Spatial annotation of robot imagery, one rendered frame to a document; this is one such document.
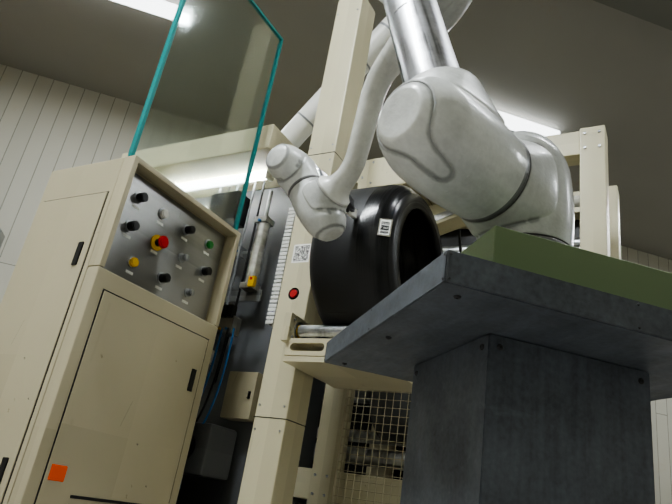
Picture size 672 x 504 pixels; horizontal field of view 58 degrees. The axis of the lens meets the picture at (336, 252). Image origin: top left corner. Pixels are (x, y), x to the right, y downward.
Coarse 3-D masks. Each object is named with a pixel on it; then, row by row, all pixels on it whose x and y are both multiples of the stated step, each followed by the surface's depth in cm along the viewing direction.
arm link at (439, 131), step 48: (384, 0) 120; (432, 0) 114; (432, 48) 103; (432, 96) 85; (480, 96) 91; (384, 144) 89; (432, 144) 85; (480, 144) 86; (432, 192) 91; (480, 192) 90
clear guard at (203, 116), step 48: (192, 0) 218; (240, 0) 243; (192, 48) 216; (240, 48) 241; (192, 96) 215; (240, 96) 239; (144, 144) 194; (192, 144) 213; (240, 144) 237; (192, 192) 212; (240, 192) 235
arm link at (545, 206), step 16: (528, 144) 98; (544, 144) 101; (544, 160) 98; (560, 160) 101; (528, 176) 94; (544, 176) 96; (560, 176) 100; (528, 192) 94; (544, 192) 95; (560, 192) 98; (512, 208) 94; (528, 208) 94; (544, 208) 95; (560, 208) 97; (480, 224) 98; (496, 224) 97; (512, 224) 96; (528, 224) 95; (544, 224) 95; (560, 224) 96
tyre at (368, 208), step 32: (352, 192) 209; (384, 192) 201; (352, 224) 194; (416, 224) 233; (320, 256) 196; (352, 256) 190; (384, 256) 188; (416, 256) 239; (320, 288) 196; (352, 288) 190; (384, 288) 188; (352, 320) 195
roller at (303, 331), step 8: (304, 328) 202; (312, 328) 200; (320, 328) 199; (328, 328) 197; (336, 328) 196; (344, 328) 194; (304, 336) 202; (312, 336) 200; (320, 336) 199; (328, 336) 197
